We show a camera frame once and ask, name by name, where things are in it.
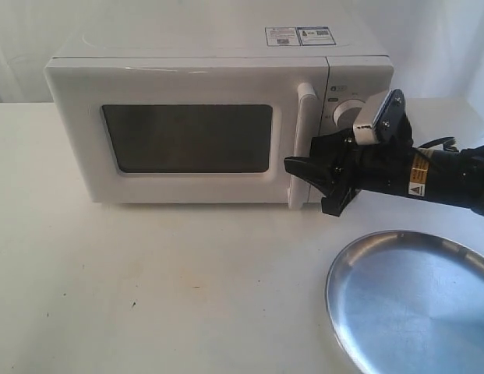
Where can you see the white microwave door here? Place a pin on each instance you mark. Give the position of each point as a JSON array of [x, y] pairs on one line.
[[190, 130]]

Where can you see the white microwave oven body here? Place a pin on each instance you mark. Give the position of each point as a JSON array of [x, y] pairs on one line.
[[358, 67]]

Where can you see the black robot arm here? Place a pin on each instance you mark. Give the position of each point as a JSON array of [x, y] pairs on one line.
[[448, 177]]

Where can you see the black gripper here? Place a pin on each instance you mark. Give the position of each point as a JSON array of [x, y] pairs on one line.
[[340, 169]]

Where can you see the blue white label stickers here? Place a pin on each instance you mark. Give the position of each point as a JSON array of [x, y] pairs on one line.
[[301, 36]]

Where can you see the round stainless steel plate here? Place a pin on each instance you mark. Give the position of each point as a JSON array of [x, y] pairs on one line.
[[408, 302]]

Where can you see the upper white control knob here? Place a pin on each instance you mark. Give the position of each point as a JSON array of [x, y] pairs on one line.
[[346, 113]]

